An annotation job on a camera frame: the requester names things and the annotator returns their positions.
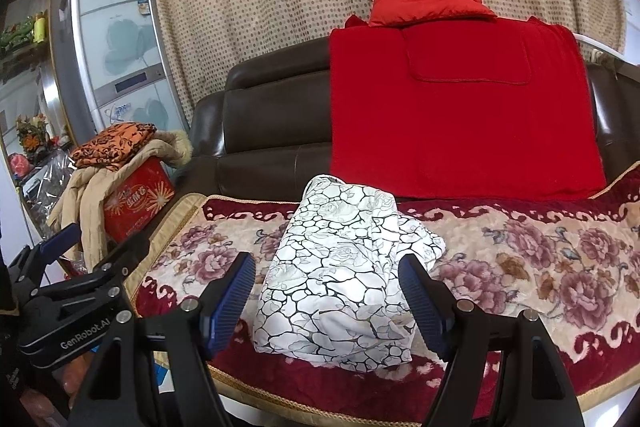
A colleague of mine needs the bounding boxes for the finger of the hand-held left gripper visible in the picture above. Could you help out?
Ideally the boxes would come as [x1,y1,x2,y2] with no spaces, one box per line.
[30,232,151,303]
[5,222,83,296]

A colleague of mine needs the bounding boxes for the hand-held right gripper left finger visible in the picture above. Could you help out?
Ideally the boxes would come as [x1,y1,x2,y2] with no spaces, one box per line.
[67,251,257,427]

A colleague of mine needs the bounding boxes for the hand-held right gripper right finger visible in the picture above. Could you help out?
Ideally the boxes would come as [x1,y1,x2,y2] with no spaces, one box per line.
[398,253,586,427]

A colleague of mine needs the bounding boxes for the white black-patterned coat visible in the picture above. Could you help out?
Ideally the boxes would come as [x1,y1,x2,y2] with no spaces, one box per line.
[251,174,447,373]

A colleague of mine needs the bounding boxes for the beige padded coat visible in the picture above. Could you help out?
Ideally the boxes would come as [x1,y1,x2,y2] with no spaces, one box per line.
[47,129,193,278]

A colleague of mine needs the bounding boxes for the red gift box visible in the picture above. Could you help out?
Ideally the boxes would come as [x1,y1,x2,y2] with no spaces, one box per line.
[102,157,176,245]

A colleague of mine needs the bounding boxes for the clear plastic sheet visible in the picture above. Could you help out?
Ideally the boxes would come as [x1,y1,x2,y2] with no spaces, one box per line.
[15,147,76,238]

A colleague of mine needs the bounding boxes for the pink round object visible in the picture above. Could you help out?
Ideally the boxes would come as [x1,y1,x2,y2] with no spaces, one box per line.
[10,154,33,180]

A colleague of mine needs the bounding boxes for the red floral blanket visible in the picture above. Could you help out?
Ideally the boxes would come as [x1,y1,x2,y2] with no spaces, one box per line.
[122,162,640,415]

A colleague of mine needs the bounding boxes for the orange flower arrangement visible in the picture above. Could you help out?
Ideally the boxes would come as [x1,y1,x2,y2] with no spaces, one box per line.
[15,114,51,152]

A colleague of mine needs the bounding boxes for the orange black patterned cloth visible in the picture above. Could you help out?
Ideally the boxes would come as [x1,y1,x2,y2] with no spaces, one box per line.
[70,122,157,170]

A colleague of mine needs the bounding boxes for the large red cushion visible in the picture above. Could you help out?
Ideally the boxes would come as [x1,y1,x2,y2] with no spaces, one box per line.
[328,14,607,202]

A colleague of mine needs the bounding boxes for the brown leather sofa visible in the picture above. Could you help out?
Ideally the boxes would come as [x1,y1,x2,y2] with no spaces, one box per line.
[175,34,640,208]

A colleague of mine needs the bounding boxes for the silver refrigerator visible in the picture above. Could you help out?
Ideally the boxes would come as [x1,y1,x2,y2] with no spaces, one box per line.
[50,0,191,148]

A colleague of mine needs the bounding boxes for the green artificial plants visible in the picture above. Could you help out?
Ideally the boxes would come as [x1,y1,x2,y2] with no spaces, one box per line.
[0,19,36,52]

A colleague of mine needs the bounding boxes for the white metal rail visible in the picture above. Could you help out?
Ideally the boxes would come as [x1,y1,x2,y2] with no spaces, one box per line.
[575,33,640,80]

